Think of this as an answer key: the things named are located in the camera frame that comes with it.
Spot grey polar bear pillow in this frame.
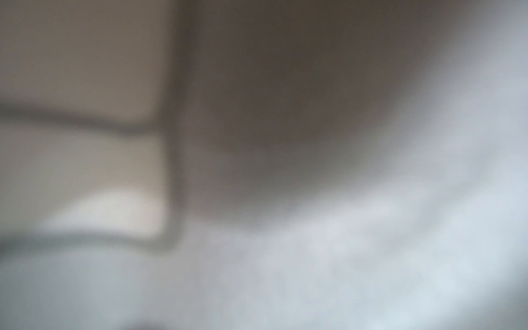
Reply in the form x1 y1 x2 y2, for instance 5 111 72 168
1 1 527 329

